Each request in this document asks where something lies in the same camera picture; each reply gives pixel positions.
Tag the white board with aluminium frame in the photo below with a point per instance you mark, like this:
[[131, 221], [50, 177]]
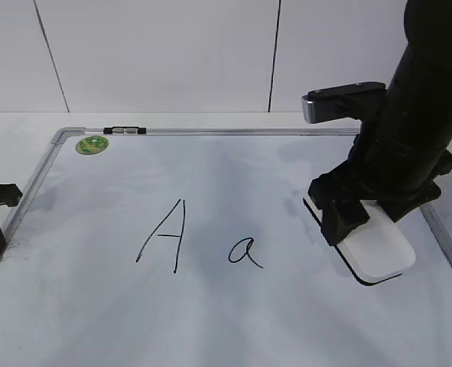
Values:
[[198, 250]]

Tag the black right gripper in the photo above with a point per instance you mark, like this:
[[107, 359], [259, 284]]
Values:
[[399, 175]]

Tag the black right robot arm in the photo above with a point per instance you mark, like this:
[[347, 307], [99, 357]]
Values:
[[406, 127]]

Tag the black and silver board clip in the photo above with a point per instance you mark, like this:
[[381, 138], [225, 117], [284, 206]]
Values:
[[124, 130]]

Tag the white eraser with black felt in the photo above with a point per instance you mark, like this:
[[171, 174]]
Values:
[[371, 254]]

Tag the round green magnet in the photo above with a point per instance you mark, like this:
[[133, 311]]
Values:
[[92, 145]]

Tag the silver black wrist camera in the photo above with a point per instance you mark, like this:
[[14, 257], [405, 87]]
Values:
[[359, 101]]

